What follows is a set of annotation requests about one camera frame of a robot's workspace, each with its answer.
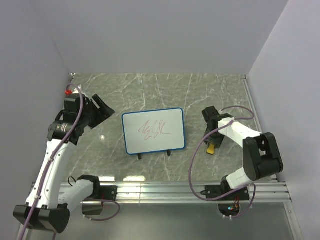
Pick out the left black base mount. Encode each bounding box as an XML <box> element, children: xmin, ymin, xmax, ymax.
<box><xmin>98</xmin><ymin>185</ymin><xmax>118</xmax><ymax>201</ymax></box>

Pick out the yellow black eraser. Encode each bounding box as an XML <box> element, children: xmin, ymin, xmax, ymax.
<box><xmin>206</xmin><ymin>143</ymin><xmax>215</xmax><ymax>155</ymax></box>

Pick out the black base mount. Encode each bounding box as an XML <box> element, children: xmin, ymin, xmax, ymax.
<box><xmin>98</xmin><ymin>185</ymin><xmax>118</xmax><ymax>201</ymax></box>
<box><xmin>200</xmin><ymin>185</ymin><xmax>250</xmax><ymax>201</ymax></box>

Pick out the blue framed whiteboard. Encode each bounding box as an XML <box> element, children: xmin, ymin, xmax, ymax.
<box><xmin>121</xmin><ymin>107</ymin><xmax>187</xmax><ymax>155</ymax></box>

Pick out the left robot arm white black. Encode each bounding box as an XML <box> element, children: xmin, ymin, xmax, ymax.
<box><xmin>13</xmin><ymin>93</ymin><xmax>115</xmax><ymax>234</ymax></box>

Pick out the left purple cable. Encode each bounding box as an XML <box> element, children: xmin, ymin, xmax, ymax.
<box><xmin>17</xmin><ymin>83</ymin><xmax>122</xmax><ymax>240</ymax></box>

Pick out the aluminium right side rail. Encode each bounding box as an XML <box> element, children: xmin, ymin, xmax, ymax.
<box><xmin>241</xmin><ymin>75</ymin><xmax>262</xmax><ymax>132</ymax></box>

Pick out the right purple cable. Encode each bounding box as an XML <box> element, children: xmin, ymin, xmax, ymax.
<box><xmin>188</xmin><ymin>105</ymin><xmax>257</xmax><ymax>220</ymax></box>

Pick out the purple cable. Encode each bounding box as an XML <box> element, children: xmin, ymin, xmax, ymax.
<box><xmin>188</xmin><ymin>105</ymin><xmax>257</xmax><ymax>220</ymax></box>
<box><xmin>17</xmin><ymin>83</ymin><xmax>122</xmax><ymax>240</ymax></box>

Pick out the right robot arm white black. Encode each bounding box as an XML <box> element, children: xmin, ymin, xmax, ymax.
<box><xmin>202</xmin><ymin>106</ymin><xmax>284</xmax><ymax>200</ymax></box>

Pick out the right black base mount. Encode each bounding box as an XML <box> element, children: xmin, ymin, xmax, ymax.
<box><xmin>200</xmin><ymin>185</ymin><xmax>250</xmax><ymax>201</ymax></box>

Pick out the aluminium rail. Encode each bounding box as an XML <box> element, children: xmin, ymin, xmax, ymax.
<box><xmin>241</xmin><ymin>75</ymin><xmax>262</xmax><ymax>132</ymax></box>
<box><xmin>28</xmin><ymin>181</ymin><xmax>293</xmax><ymax>204</ymax></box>

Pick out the aluminium front rail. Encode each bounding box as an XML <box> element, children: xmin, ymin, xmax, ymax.
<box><xmin>28</xmin><ymin>181</ymin><xmax>293</xmax><ymax>204</ymax></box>

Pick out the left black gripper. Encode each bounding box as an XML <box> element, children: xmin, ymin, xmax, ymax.
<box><xmin>79</xmin><ymin>94</ymin><xmax>115</xmax><ymax>129</ymax></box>

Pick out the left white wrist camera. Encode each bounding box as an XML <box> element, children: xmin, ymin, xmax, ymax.
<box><xmin>65</xmin><ymin>84</ymin><xmax>88</xmax><ymax>98</ymax></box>

